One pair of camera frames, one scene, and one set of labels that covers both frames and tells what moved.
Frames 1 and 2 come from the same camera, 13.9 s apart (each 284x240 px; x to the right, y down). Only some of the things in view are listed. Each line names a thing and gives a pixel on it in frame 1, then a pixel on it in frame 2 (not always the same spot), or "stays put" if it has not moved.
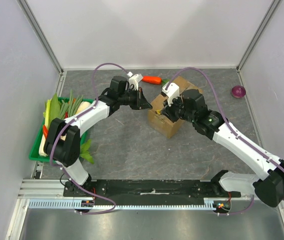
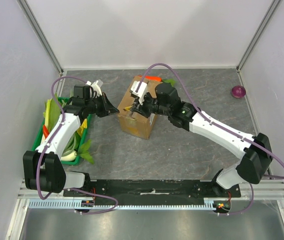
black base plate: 149,190 stays put
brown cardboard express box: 174,88 to 135,119
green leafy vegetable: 52,110 stays put
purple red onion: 238,91 stays put
